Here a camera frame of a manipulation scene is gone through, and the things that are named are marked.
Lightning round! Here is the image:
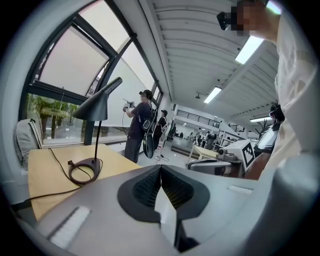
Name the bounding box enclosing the black balcony railing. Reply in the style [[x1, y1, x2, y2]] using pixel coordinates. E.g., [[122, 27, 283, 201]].
[[176, 109, 221, 129]]

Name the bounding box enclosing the black screen device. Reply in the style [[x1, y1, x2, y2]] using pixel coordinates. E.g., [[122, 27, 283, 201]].
[[253, 102, 286, 158]]

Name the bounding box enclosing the ceiling light panel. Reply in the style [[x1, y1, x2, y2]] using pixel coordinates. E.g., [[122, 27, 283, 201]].
[[203, 86, 223, 104], [249, 116, 273, 123], [234, 34, 265, 65]]

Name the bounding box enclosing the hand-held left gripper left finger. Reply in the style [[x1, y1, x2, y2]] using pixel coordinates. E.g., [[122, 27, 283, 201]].
[[34, 164, 176, 256]]

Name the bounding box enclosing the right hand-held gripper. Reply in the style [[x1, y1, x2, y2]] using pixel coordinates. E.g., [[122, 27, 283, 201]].
[[187, 139, 256, 179]]

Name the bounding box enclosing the dark window frame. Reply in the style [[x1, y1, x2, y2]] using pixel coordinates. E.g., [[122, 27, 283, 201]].
[[18, 0, 166, 146]]

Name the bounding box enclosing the person's right forearm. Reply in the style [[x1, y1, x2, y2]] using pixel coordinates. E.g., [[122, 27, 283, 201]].
[[244, 149, 272, 181]]

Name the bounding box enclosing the person's white shirt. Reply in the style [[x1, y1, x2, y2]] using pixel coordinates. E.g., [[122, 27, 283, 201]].
[[258, 9, 318, 181]]

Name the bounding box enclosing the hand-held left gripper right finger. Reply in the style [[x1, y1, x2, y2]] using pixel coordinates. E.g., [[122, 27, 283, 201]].
[[161, 164, 275, 256]]

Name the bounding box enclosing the wooden table with white legs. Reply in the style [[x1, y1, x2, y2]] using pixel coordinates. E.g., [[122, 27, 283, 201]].
[[186, 144, 220, 166]]

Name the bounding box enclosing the beige backpack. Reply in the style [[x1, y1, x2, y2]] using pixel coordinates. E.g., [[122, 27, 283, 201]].
[[14, 118, 43, 171]]

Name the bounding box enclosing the black desk lamp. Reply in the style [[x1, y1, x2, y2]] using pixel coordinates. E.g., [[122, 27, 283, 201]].
[[69, 76, 123, 186]]

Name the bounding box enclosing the black cable loop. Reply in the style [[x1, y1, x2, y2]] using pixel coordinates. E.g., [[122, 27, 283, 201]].
[[11, 147, 103, 213]]

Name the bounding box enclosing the person's head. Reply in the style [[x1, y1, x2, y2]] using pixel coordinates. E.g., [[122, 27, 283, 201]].
[[236, 0, 278, 43]]

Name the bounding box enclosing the black head camera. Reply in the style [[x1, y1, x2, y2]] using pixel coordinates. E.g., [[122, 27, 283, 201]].
[[216, 11, 238, 31]]

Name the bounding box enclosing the light wooden table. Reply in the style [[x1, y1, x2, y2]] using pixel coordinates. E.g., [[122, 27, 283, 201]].
[[26, 143, 143, 222]]

